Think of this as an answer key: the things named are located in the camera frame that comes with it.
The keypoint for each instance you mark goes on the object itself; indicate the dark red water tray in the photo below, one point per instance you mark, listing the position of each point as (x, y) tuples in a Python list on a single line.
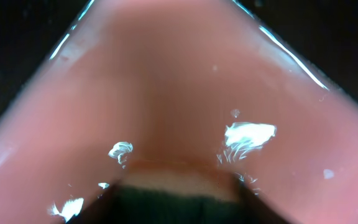
[(199, 83)]

